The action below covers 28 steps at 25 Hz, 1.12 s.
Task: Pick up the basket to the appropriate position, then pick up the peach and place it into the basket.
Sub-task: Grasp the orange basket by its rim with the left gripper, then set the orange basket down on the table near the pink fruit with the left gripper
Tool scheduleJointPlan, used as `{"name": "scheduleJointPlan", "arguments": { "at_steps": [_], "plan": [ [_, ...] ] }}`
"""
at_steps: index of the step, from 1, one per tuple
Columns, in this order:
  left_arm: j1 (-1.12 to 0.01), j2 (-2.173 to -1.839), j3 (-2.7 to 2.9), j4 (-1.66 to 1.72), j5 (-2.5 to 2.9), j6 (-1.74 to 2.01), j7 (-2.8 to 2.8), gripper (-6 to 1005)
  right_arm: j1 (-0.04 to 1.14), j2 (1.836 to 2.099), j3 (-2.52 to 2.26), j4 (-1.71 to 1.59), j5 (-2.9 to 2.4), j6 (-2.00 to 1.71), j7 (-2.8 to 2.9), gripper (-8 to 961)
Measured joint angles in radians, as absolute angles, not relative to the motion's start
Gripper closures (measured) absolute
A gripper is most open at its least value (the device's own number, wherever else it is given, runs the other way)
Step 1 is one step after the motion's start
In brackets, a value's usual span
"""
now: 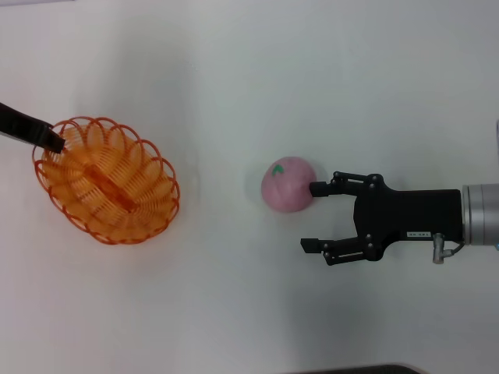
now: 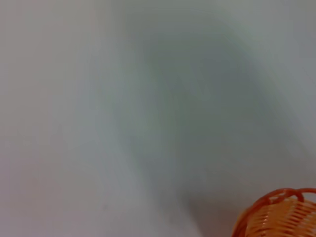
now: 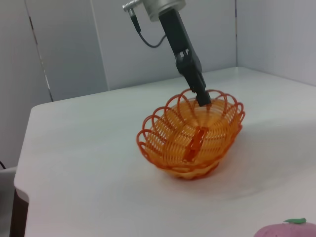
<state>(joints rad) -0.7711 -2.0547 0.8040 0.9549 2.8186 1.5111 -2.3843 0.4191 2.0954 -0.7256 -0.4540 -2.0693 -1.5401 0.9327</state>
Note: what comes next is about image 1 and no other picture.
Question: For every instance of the pink toy peach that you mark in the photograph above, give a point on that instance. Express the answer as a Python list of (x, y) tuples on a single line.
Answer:
[(286, 189)]

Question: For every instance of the dark robot torso cover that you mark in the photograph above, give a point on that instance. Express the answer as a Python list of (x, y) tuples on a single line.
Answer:
[(362, 369)]

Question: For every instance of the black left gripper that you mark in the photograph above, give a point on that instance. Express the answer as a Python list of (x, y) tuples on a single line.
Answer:
[(19, 124)]

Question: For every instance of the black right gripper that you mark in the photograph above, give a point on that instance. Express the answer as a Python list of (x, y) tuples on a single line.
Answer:
[(409, 214)]

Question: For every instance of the orange woven plastic basket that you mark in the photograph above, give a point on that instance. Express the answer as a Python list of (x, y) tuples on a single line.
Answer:
[(113, 191)]

